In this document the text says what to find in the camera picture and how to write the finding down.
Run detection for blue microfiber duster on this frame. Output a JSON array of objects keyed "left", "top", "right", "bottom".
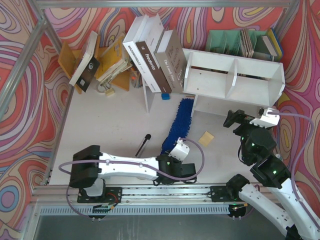
[{"left": 160, "top": 98, "right": 194, "bottom": 154}]

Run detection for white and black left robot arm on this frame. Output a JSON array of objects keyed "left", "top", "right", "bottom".
[{"left": 69, "top": 145, "right": 196, "bottom": 197}]

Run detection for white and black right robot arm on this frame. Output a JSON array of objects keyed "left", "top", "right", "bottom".
[{"left": 223, "top": 107, "right": 320, "bottom": 240}]

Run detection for white wooden bookshelf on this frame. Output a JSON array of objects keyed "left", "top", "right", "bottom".
[{"left": 141, "top": 47, "right": 286, "bottom": 122}]

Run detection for yellow sticky note pad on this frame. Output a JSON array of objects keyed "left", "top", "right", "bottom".
[{"left": 198, "top": 131, "right": 214, "bottom": 147}]

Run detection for brown notebooks in organizer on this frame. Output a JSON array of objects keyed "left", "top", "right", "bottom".
[{"left": 240, "top": 28, "right": 254, "bottom": 58}]

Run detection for blue pencil sharpener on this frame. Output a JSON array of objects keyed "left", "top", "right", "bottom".
[{"left": 161, "top": 93, "right": 171, "bottom": 101}]

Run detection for green desk organizer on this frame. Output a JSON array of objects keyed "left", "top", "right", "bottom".
[{"left": 205, "top": 30, "right": 274, "bottom": 62}]

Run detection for grey and blue book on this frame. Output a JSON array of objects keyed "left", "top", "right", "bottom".
[{"left": 261, "top": 28, "right": 284, "bottom": 62}]

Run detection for grey Lonely One book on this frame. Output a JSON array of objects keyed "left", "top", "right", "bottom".
[{"left": 155, "top": 29, "right": 188, "bottom": 94}]

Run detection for beige binder clip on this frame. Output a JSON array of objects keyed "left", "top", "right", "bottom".
[{"left": 104, "top": 85, "right": 115, "bottom": 97}]

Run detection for clear tape roll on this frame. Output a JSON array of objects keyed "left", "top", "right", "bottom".
[{"left": 96, "top": 83, "right": 111, "bottom": 94}]

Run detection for brown Fredonia book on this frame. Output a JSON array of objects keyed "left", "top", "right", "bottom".
[{"left": 136, "top": 41, "right": 172, "bottom": 94}]

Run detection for yellow worn paperback stack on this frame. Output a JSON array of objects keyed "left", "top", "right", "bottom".
[{"left": 96, "top": 32, "right": 132, "bottom": 85}]

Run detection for white and black leaning book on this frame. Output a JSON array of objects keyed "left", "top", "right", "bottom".
[{"left": 69, "top": 31, "right": 100, "bottom": 92}]

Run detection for white Mademoiselle book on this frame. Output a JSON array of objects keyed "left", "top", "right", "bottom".
[{"left": 122, "top": 15, "right": 161, "bottom": 93}]

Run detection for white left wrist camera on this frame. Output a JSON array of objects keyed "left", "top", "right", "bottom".
[{"left": 168, "top": 138, "right": 190, "bottom": 162}]

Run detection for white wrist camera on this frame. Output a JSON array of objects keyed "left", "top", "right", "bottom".
[
  {"left": 168, "top": 138, "right": 190, "bottom": 162},
  {"left": 249, "top": 107, "right": 280, "bottom": 129}
]

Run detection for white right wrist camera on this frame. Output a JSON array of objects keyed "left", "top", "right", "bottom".
[{"left": 249, "top": 107, "right": 280, "bottom": 129}]

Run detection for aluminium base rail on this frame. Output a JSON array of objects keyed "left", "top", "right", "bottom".
[{"left": 31, "top": 184, "right": 305, "bottom": 216}]

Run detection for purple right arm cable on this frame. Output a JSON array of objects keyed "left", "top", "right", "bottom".
[{"left": 268, "top": 111, "right": 318, "bottom": 226}]

